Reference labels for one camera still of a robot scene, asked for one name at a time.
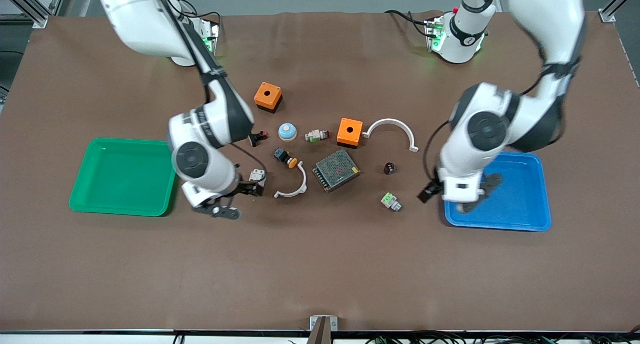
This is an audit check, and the aluminium frame post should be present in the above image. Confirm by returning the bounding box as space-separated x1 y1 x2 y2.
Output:
599 0 640 23
0 0 68 29

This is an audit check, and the black left arm base cable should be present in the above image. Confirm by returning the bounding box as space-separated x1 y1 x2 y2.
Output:
384 8 432 37

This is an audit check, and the metal mesh power supply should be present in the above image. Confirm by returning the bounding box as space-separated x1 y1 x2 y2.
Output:
312 149 362 193

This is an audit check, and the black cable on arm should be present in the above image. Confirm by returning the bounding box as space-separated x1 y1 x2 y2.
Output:
422 118 452 185
150 0 269 182

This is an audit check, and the large white half ring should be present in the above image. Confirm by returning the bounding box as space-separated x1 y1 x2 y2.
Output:
362 118 420 153

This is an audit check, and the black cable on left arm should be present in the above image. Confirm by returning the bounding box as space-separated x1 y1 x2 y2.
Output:
422 118 452 185

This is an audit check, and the small white half ring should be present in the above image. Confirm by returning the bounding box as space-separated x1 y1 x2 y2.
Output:
273 162 309 199

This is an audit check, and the grey metal table bracket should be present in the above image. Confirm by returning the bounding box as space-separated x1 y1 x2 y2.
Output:
306 315 339 344

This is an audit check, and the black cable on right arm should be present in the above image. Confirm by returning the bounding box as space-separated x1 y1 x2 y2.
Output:
150 0 269 182

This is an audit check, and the black arm base cable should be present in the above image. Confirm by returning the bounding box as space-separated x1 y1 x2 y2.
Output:
177 0 222 22
384 8 432 37

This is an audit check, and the green white contact block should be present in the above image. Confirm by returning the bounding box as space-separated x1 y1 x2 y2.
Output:
380 192 403 212

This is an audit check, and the orange mushroom push button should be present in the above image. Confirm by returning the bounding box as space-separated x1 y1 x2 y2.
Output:
273 148 299 169

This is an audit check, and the black right arm base cable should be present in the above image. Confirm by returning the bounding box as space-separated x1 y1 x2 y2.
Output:
177 0 222 22

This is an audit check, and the blue plastic tray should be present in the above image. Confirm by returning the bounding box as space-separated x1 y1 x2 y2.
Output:
441 148 553 232

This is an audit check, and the brown table mat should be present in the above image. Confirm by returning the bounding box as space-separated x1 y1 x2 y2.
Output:
0 10 640 333

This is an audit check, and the green plastic tray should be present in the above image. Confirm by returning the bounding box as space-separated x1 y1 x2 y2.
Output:
68 137 182 218

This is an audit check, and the orange button box black base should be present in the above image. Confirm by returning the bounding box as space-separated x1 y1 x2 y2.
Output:
336 117 364 149
253 82 284 114

